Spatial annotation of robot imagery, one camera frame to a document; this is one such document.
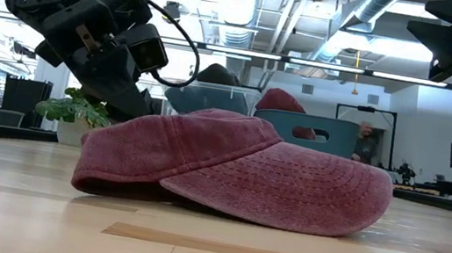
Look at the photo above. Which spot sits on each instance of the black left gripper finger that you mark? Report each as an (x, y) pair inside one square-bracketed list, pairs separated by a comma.
[(119, 96), (154, 103)]

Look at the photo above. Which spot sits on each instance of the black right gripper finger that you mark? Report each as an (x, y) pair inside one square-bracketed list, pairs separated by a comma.
[(447, 47)]

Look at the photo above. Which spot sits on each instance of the black cap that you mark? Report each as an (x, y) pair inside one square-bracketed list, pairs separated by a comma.
[(215, 76)]

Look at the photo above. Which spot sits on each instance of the maroon cap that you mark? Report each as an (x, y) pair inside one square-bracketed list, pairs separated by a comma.
[(278, 100), (246, 173)]

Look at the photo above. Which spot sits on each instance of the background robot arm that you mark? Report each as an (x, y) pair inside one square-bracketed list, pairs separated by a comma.
[(406, 173)]

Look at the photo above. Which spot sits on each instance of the ceiling light strip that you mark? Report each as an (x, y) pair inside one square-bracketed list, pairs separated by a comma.
[(326, 66), (243, 52), (410, 79)]

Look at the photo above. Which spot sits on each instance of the green artificial plant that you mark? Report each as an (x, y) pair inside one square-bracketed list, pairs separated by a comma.
[(69, 109)]

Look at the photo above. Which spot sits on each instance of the white plant pot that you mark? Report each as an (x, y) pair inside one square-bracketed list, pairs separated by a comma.
[(70, 133)]

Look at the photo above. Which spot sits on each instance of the black ceiling spotlight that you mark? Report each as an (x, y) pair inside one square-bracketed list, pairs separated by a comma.
[(172, 9)]

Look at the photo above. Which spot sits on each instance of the black cabinet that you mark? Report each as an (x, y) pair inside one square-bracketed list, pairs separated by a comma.
[(26, 100)]

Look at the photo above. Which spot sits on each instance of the clear plastic bin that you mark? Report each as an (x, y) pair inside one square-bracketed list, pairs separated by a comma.
[(251, 101)]

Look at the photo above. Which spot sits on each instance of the grey chair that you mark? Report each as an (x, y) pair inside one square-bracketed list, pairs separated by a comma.
[(7, 118)]

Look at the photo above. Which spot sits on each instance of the person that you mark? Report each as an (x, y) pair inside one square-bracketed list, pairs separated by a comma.
[(365, 144)]

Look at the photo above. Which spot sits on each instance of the teal plastic bin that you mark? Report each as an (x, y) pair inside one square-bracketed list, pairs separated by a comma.
[(339, 138)]

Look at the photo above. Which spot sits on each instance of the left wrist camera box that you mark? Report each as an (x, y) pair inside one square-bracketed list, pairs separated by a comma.
[(146, 46)]

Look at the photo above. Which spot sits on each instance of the silver ribbed air duct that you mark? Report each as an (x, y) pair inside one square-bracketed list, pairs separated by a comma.
[(371, 5), (238, 8)]

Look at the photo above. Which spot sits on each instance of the black rectangular frame stand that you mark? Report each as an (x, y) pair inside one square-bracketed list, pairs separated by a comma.
[(366, 109)]

